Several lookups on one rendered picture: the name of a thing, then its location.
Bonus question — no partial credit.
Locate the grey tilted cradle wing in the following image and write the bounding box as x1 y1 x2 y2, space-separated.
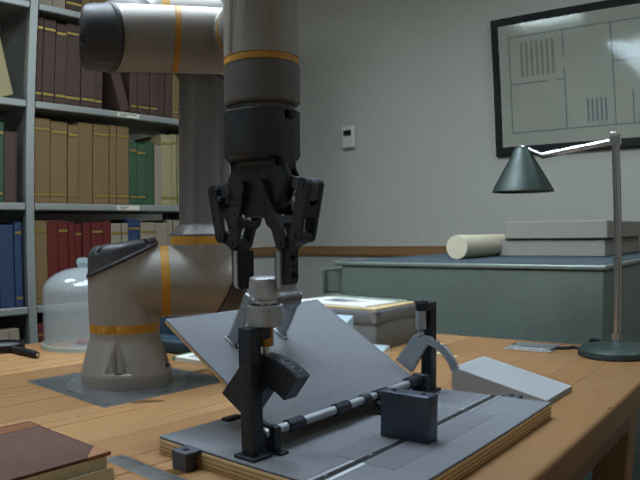
164 298 426 437

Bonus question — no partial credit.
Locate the cream paper roll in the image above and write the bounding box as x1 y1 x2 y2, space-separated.
445 232 506 261

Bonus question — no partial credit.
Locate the grey shelf unit with books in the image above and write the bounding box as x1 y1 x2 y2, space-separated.
0 0 181 343

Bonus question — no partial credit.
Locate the grey quadrant plate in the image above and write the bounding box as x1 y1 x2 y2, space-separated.
396 331 459 389

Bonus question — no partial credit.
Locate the small clear plastic sleeve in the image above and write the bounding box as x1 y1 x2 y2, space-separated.
504 340 559 354

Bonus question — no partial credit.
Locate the black framed floor plan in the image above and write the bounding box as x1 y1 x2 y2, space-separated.
489 0 640 159

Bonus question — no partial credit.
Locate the plywood cradle base board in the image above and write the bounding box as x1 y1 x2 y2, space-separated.
159 383 552 480

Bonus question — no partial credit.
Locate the black cradle post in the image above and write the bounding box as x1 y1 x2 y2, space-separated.
234 325 290 463
413 296 442 397

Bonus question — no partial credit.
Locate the clear glass dome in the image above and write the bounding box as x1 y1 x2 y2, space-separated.
40 256 92 353

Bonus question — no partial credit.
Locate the grey sheet under arm foot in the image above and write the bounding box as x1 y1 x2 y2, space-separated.
29 368 221 409

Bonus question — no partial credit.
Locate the flat grey archive box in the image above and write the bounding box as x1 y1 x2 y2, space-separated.
501 219 640 258

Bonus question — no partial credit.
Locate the steel ruler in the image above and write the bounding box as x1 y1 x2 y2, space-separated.
107 454 172 480

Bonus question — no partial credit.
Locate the green plan chest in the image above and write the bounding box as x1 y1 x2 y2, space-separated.
333 251 640 342

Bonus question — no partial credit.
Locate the black magnifying glass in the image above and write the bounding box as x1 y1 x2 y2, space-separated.
0 338 41 359

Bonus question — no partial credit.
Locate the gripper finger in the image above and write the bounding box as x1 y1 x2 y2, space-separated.
264 174 326 294
207 181 262 292

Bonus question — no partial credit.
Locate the dark quadrant plate with holes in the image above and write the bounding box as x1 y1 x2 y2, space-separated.
221 349 311 412

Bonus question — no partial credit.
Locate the brown cloth book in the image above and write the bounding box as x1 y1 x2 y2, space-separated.
0 420 114 480

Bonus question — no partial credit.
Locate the small black edge clamp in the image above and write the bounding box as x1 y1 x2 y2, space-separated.
171 445 202 472

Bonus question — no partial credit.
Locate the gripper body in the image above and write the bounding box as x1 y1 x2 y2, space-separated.
222 105 302 211

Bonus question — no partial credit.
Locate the grey box with yellow book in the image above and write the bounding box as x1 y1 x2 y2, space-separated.
303 294 417 347

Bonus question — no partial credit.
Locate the dark grey end stop block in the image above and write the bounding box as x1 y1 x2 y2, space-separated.
380 389 441 445

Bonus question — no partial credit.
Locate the grey flat cradle leaf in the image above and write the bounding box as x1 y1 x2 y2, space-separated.
451 355 573 404

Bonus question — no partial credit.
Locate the green desk lamp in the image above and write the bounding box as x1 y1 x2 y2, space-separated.
491 130 640 362

